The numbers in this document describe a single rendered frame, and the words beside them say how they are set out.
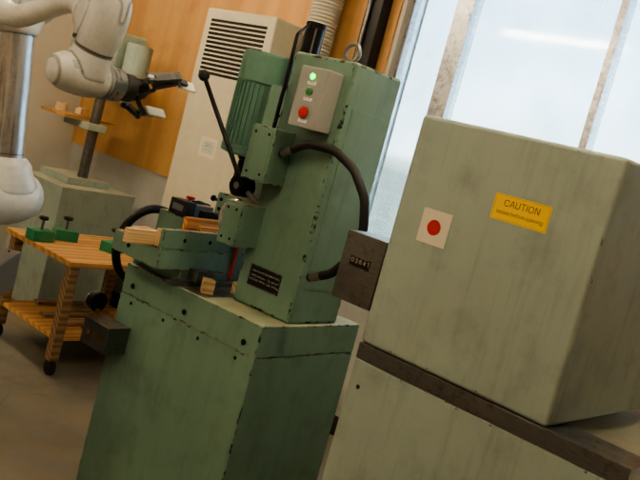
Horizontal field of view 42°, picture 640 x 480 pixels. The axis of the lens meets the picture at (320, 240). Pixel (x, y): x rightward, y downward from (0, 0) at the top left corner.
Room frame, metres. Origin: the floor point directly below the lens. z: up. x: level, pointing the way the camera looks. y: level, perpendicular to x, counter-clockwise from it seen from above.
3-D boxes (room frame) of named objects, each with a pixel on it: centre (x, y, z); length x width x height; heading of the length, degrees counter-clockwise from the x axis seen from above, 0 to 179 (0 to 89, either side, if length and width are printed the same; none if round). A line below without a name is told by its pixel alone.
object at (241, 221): (2.27, 0.22, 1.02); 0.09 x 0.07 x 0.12; 143
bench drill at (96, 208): (4.66, 1.39, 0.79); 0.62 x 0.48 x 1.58; 51
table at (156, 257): (2.58, 0.36, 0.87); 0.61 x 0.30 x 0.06; 143
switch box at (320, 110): (2.21, 0.11, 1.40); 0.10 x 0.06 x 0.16; 53
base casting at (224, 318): (2.44, 0.18, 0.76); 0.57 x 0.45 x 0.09; 53
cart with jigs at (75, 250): (3.87, 1.01, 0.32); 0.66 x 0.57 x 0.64; 140
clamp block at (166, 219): (2.63, 0.43, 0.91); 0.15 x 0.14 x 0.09; 143
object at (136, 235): (2.42, 0.34, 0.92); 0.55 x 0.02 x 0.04; 143
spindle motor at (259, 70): (2.51, 0.28, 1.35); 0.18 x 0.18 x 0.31
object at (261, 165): (2.26, 0.20, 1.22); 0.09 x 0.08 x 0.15; 53
